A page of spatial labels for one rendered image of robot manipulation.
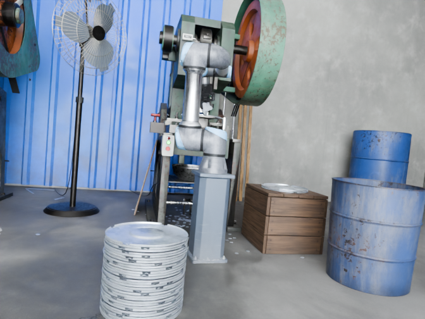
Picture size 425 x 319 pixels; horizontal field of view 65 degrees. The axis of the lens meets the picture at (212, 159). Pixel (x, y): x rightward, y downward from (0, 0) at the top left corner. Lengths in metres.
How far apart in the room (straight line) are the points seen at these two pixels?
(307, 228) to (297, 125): 2.21
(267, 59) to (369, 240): 1.30
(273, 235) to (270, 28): 1.32
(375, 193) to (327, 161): 2.72
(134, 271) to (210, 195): 0.67
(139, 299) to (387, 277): 1.08
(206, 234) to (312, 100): 2.83
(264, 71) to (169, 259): 1.56
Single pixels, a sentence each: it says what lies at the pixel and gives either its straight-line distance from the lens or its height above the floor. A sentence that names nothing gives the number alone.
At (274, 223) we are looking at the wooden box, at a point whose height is 0.18.
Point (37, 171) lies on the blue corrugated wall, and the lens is 3.76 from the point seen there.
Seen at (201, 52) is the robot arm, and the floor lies 1.03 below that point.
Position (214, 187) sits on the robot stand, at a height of 0.39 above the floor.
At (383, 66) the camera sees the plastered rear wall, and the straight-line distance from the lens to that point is 4.81.
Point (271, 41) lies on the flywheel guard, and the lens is 2.34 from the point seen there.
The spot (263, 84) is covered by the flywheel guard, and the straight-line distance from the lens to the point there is 2.39.
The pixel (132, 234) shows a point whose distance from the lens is 1.20.
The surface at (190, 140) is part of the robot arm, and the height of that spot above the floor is 0.61.
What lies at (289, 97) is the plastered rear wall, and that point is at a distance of 4.07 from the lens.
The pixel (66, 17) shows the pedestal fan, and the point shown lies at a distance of 2.59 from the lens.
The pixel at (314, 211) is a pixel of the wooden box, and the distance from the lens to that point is 2.04.
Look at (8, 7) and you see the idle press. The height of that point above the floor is 1.35.
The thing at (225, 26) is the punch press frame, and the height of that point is 1.45.
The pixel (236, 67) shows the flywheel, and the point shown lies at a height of 1.26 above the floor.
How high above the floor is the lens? 0.61
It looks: 3 degrees down
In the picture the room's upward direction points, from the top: 5 degrees clockwise
